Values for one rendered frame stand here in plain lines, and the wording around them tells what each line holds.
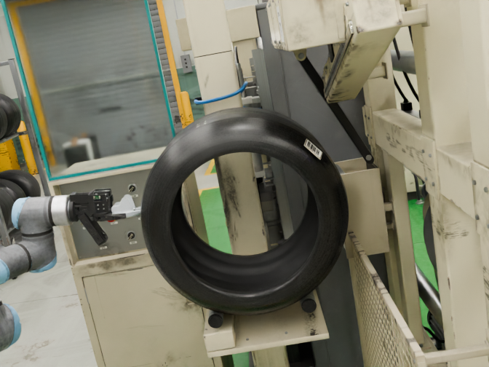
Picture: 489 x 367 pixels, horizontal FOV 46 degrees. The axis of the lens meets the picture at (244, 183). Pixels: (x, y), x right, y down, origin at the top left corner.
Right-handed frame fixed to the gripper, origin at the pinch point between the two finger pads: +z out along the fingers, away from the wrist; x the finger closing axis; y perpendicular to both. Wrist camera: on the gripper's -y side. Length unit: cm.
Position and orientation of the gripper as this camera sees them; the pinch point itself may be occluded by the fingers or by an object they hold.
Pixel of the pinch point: (140, 212)
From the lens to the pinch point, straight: 175.4
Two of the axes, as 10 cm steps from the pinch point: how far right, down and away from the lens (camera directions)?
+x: 0.0, -2.4, 9.7
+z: 10.0, -0.6, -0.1
